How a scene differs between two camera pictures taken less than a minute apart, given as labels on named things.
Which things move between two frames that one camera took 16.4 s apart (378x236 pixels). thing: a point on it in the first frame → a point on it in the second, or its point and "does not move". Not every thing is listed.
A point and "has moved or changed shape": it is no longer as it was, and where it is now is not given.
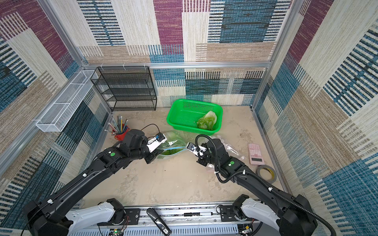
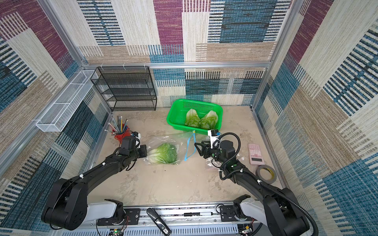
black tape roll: x=258 y=172 does not move
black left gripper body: x=144 y=153 → x=141 y=152
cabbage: x=171 y=152 has moved or changed shape
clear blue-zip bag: x=176 y=143 has moved or changed shape
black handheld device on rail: x=156 y=218 does not move
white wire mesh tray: x=55 y=119 does not move
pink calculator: x=256 y=157 does not move
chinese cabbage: x=207 y=121 does not move
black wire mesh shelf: x=126 y=88 does not move
